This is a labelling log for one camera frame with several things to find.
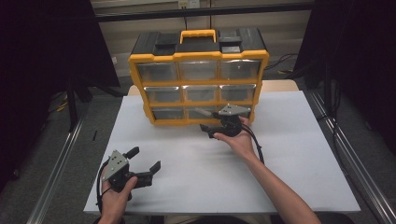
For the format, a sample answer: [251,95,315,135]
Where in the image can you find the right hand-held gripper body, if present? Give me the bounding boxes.
[213,103,252,138]

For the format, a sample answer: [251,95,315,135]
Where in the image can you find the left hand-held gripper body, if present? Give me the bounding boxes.
[101,149,154,200]

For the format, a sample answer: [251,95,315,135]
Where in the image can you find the clear plastic drawer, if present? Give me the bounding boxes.
[186,105,219,120]

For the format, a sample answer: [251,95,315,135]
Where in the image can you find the yellow black drawer organizer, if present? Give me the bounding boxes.
[127,26,271,127]

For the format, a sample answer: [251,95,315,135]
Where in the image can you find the person's right hand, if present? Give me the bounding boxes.
[212,116,260,161]

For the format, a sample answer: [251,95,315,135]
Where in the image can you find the person's left hand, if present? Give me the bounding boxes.
[99,174,139,220]

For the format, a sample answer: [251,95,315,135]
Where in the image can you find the white table sheet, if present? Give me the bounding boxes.
[82,90,361,216]

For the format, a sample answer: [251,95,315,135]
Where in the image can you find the wooden table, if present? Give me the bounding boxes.
[127,78,300,98]

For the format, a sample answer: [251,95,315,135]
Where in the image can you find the grid of clear drawers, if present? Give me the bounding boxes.
[135,59,262,121]

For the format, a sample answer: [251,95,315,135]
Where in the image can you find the black metal stand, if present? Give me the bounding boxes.
[64,74,125,133]

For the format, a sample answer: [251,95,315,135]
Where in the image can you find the black horizontal bar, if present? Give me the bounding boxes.
[92,2,316,23]

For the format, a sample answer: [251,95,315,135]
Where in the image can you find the black curtain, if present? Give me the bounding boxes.
[0,0,121,191]
[293,0,396,155]

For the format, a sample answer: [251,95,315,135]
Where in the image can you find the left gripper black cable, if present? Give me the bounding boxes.
[94,159,110,217]

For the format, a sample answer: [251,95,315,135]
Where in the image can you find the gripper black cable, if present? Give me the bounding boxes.
[94,159,110,217]
[238,121,266,165]

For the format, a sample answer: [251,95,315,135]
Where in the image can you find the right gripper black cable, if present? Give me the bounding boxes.
[238,121,266,165]

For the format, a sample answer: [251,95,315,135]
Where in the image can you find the aluminium floor rail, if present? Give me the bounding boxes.
[25,118,86,224]
[305,89,396,224]

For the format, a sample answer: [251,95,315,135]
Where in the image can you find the black floor cables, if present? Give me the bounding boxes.
[263,52,301,77]

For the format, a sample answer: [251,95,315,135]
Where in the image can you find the yellow floor cable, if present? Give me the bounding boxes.
[55,98,70,114]

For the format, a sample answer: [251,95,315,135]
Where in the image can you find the white wall socket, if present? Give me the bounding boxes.
[177,0,201,9]

